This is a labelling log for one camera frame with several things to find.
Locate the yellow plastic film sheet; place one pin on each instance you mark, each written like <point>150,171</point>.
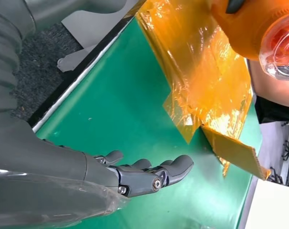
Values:
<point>202,69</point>

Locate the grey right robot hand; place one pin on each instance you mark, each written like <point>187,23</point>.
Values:
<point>51,183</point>

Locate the green table mat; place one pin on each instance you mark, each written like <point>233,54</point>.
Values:
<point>125,104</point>

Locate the white side table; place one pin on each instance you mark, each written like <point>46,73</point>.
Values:
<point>273,208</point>

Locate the person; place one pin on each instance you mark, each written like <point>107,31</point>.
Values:
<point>273,107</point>

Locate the brown cardboard piece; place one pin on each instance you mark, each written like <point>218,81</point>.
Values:
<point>235,151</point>

